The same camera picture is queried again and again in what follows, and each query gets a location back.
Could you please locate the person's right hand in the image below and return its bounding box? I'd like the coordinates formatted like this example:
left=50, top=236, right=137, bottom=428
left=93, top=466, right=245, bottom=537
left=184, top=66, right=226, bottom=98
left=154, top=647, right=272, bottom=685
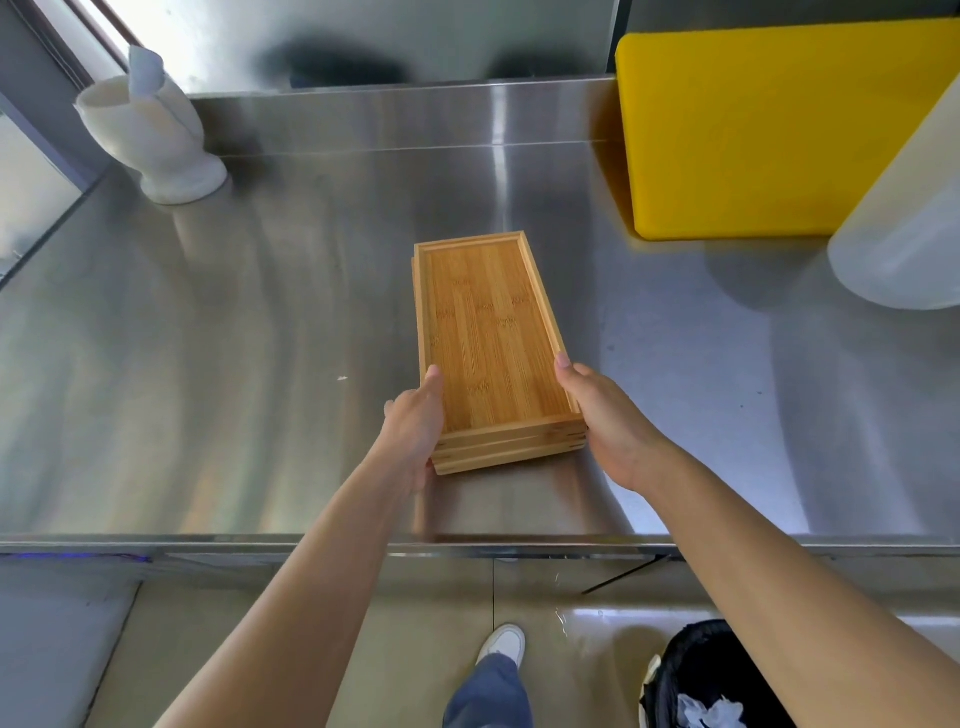
left=555, top=354, right=673, bottom=496

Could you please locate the person's left forearm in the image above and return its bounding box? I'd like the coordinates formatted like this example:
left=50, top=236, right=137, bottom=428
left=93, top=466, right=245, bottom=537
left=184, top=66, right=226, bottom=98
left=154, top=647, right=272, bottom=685
left=153, top=453, right=421, bottom=728

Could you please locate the grey-blue trouser leg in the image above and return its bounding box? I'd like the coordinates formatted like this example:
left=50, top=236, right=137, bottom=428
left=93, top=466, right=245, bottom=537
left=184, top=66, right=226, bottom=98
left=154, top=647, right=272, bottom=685
left=442, top=652, right=534, bottom=728

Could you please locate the white shoe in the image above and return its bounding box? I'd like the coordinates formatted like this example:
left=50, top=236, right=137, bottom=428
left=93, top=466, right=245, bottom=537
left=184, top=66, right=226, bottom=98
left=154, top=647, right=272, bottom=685
left=476, top=624, right=527, bottom=671

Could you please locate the translucent plastic container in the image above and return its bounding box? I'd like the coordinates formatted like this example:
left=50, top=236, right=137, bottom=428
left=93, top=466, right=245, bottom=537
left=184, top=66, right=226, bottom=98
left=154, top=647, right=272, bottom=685
left=827, top=96, right=960, bottom=312

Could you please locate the person's left hand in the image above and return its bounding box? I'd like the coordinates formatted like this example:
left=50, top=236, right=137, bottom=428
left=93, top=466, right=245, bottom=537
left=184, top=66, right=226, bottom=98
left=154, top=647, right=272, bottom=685
left=371, top=365, right=447, bottom=495

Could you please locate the black table brace bar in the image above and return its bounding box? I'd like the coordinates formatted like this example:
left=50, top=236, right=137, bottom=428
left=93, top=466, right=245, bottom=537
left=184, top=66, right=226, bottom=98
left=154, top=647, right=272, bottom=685
left=581, top=553, right=676, bottom=597

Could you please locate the black trash bin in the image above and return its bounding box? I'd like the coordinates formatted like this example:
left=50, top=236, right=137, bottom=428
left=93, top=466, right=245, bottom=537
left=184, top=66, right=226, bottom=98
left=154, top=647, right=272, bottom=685
left=639, top=619, right=810, bottom=728

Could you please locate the white pestle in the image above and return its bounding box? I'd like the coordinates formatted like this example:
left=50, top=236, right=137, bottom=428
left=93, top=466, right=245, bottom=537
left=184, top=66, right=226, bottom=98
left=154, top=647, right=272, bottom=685
left=126, top=45, right=167, bottom=104

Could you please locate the white ceramic holder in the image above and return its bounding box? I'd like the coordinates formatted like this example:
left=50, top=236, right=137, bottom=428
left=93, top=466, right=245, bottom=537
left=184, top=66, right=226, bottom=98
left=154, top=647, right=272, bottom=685
left=73, top=73, right=228, bottom=206

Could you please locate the bamboo wooden tray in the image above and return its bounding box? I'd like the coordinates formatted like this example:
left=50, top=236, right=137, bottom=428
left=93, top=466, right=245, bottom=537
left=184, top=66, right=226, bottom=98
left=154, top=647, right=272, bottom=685
left=411, top=255, right=587, bottom=459
left=414, top=230, right=585, bottom=441
left=411, top=259, right=588, bottom=477

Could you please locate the yellow cutting board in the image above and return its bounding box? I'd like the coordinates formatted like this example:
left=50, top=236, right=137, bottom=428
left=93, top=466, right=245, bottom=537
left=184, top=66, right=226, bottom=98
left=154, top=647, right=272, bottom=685
left=615, top=18, right=960, bottom=243

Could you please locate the person's right forearm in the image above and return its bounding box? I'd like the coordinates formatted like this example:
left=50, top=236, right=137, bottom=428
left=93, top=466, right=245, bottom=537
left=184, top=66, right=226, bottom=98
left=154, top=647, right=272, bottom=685
left=636, top=444, right=960, bottom=728

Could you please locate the crumpled white trash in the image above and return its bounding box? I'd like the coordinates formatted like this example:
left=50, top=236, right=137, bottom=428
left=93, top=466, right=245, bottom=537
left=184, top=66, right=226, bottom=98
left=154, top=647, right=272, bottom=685
left=675, top=693, right=745, bottom=728

